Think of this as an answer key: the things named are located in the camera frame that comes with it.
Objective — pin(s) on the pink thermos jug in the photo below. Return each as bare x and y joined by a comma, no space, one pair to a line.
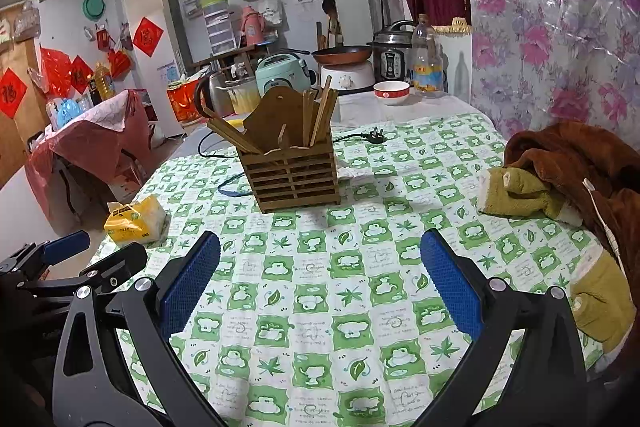
252,27

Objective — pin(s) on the steel black electric kettle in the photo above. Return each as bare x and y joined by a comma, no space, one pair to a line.
216,97

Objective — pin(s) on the red plastic cover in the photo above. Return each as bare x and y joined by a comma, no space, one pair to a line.
100,137

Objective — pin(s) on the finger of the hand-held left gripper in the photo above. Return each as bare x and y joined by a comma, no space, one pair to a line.
122,262
65,247

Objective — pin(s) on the small red diamond paper decoration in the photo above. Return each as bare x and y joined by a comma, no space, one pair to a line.
81,74

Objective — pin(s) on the black silver pressure cooker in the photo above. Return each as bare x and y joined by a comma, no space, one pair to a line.
390,62

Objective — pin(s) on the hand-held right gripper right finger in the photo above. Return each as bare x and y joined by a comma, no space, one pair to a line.
450,279

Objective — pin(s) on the white round cooker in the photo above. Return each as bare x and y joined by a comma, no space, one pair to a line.
347,79

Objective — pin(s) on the red plastic bag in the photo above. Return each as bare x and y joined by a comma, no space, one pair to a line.
55,74

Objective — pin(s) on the white refrigerator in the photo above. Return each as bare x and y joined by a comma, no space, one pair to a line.
170,32

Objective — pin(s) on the floral plastic sheet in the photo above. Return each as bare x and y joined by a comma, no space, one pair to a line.
550,7

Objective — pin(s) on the red gift box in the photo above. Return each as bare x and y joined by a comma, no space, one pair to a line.
182,104

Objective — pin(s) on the wooden slatted chopstick holder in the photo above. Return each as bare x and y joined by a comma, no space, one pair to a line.
275,117

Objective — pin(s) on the brown fleece jacket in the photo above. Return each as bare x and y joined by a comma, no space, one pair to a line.
565,152

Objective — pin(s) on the set of wooden chopsticks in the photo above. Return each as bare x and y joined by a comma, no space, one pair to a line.
320,117

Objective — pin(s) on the white cloth with gold fringe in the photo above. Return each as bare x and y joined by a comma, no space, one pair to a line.
457,67

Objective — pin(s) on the yellow tissue pack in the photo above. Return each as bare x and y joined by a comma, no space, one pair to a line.
135,222

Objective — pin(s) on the plastic drawer tower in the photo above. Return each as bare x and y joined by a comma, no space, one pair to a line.
220,27

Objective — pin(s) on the red white bowl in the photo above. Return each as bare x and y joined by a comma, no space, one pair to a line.
391,94

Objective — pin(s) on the mint green rice cooker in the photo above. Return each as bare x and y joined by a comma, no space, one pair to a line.
280,74

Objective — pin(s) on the steel pot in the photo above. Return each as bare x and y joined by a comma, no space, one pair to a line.
242,99

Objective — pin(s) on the clear plastic oil bottle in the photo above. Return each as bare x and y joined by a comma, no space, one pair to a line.
427,77

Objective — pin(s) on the green round basin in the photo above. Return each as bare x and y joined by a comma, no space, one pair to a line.
93,6

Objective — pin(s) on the white crumpled tissue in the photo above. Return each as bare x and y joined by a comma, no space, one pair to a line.
352,169

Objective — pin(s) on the yellow cooking oil bottle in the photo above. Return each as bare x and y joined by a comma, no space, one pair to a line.
104,87

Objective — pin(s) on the blue plastic bag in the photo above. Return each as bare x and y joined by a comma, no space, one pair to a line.
67,113

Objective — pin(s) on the green white checkered tablecloth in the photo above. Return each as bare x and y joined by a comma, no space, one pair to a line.
325,282

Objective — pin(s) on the orange frying pan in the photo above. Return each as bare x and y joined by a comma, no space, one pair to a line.
342,55

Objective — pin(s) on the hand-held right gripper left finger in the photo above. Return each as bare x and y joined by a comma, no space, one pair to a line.
192,279

